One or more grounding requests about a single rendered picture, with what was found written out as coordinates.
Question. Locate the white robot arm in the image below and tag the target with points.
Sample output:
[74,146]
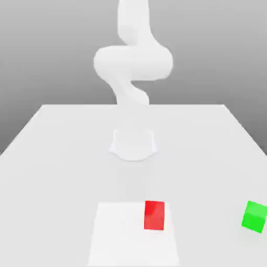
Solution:
[133,62]

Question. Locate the small red cube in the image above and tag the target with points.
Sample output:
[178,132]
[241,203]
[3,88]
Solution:
[154,215]

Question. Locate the small green cube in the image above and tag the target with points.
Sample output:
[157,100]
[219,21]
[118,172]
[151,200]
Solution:
[254,218]

